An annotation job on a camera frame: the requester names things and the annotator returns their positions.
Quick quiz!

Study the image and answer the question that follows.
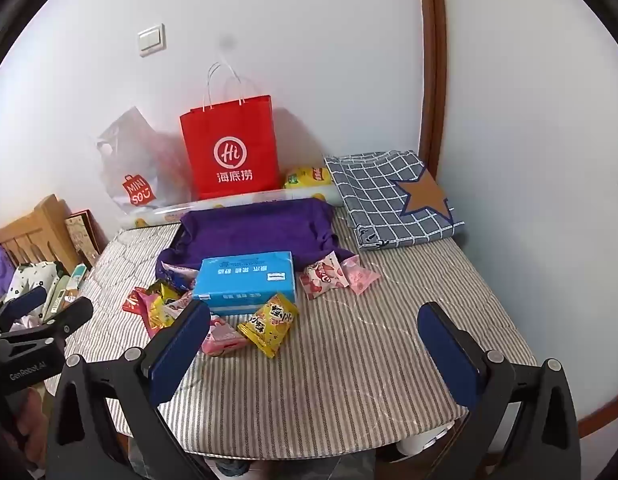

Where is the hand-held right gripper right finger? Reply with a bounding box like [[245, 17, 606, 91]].
[[416, 301, 582, 480]]

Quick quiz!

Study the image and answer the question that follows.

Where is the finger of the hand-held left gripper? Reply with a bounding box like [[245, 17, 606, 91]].
[[0, 297, 94, 348], [0, 286, 48, 331]]

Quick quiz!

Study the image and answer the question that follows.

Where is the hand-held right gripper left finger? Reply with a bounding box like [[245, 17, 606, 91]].
[[46, 300, 212, 480]]

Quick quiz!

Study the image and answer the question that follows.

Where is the pink face-print snack packet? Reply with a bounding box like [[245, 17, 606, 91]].
[[201, 314, 250, 357]]

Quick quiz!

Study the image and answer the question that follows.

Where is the pink and yellow snack packet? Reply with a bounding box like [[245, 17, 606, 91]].
[[134, 280, 185, 338]]

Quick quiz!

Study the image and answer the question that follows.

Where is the pink bear candy packet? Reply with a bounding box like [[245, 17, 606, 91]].
[[339, 255, 382, 296]]

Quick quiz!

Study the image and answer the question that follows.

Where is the red and white snack packet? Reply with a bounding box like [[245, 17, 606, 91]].
[[299, 252, 351, 301]]

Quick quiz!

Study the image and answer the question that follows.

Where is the white dotted cloth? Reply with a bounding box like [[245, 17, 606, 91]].
[[4, 260, 60, 316]]

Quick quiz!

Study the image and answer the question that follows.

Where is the striped quilted mattress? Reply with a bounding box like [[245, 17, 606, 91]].
[[44, 205, 540, 461]]

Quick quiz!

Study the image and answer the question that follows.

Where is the brown patterned box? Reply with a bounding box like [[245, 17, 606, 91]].
[[65, 210, 107, 268]]

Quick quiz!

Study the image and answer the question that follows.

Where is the blue tissue pack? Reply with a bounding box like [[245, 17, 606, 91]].
[[191, 251, 300, 317]]

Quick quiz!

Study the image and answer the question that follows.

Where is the white printed paper roll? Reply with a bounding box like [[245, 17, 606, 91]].
[[120, 185, 344, 231]]

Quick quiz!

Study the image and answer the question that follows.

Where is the purple cloth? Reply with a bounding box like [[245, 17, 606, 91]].
[[155, 197, 357, 281]]

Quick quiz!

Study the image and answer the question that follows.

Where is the grey checked star cloth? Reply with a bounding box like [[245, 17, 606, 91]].
[[323, 150, 466, 252]]

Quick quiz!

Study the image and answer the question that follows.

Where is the white plastic shopping bag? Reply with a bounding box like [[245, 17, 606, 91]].
[[95, 106, 195, 211]]

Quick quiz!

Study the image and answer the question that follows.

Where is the yellow chip bag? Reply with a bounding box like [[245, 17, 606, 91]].
[[283, 166, 332, 191]]

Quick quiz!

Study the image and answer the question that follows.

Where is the red paper bag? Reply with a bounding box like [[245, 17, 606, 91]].
[[179, 61, 282, 201]]

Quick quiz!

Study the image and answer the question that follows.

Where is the brown wooden door frame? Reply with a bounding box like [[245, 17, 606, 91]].
[[415, 0, 449, 181]]

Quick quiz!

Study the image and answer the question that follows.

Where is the white light switch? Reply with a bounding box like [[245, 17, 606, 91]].
[[137, 23, 167, 57]]

